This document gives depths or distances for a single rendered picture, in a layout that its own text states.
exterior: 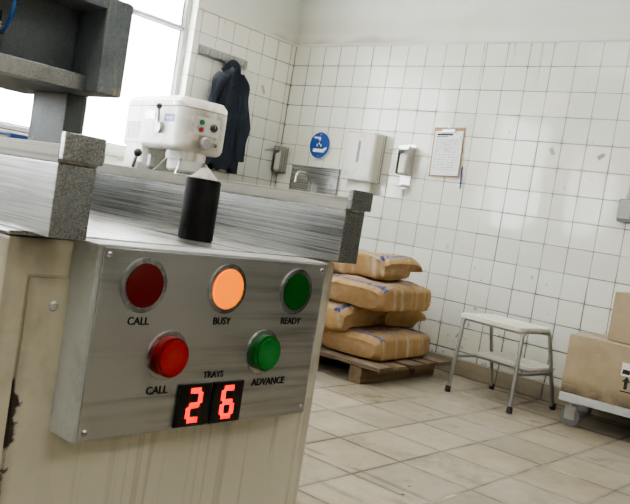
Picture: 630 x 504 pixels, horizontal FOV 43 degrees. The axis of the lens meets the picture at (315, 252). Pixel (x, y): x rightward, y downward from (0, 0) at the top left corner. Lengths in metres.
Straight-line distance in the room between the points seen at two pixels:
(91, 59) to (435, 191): 4.01
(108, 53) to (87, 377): 0.91
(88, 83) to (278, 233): 0.71
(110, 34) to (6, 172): 0.85
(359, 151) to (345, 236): 4.79
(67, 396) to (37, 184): 0.15
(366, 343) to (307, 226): 3.61
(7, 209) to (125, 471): 0.22
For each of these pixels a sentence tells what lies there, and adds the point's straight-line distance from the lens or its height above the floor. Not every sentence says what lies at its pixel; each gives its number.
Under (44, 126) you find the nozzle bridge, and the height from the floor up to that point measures 0.96.
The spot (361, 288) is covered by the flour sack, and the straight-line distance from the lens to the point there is 4.33.
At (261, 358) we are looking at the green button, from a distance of 0.66.
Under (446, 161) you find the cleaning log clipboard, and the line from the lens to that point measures 5.22.
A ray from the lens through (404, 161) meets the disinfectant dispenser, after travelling 5.32.
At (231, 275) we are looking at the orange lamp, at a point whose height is 0.82.
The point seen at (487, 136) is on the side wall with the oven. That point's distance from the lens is 5.12.
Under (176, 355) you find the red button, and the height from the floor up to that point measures 0.76.
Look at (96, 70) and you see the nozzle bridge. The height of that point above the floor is 1.06.
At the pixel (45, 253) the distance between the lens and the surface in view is 0.57.
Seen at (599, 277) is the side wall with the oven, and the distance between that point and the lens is 4.72.
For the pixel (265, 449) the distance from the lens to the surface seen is 0.75.
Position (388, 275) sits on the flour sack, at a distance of 4.57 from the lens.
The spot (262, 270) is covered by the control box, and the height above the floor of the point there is 0.83.
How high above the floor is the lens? 0.88
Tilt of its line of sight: 3 degrees down
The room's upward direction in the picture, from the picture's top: 9 degrees clockwise
